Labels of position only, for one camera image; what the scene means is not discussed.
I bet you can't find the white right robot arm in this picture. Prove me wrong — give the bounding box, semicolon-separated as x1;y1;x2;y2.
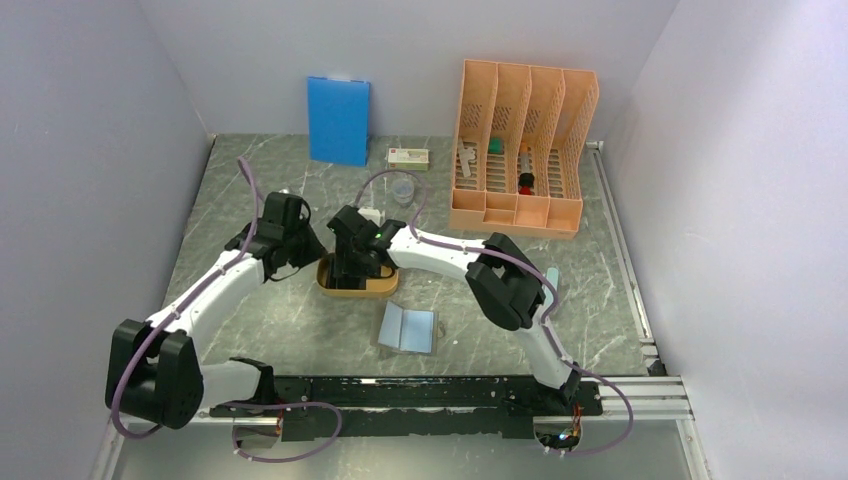
328;205;582;414

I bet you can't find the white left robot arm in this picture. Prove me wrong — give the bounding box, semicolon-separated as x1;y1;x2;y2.
105;192;326;429

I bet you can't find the stack of black cards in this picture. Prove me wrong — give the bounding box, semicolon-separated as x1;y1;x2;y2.
325;259;365;290

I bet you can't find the orange oval plastic tray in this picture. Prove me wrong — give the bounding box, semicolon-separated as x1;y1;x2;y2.
315;255;399;299

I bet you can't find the clear round plastic jar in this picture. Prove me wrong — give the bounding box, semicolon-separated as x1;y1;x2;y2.
390;177;415;207

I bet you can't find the small green white carton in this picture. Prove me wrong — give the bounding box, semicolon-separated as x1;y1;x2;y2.
386;148;430;171

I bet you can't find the blue upright box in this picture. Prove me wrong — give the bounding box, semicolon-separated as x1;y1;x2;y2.
307;76;371;167

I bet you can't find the green eraser block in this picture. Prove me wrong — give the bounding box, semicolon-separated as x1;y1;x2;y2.
488;137;505;155

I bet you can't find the black red stamp knob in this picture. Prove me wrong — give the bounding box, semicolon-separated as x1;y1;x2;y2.
518;172;535;195

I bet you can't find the orange grey utility knife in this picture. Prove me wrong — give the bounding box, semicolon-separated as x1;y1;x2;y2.
519;142;532;174

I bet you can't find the light blue eraser bar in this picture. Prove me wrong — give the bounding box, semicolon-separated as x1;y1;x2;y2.
543;267;560;310

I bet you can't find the peach desk file organizer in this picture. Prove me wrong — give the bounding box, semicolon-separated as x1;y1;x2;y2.
449;59;600;240

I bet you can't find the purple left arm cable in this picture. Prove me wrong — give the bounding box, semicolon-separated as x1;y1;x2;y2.
109;156;344;464

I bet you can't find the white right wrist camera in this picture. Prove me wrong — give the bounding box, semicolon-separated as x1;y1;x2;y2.
358;208;385;227

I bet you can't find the grey metal bracket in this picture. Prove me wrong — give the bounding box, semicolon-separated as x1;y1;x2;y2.
457;137;477;178

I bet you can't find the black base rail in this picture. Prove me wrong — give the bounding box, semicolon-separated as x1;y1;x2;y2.
209;375;603;441

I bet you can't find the aluminium frame rail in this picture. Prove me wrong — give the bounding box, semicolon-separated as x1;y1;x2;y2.
91;377;712;479

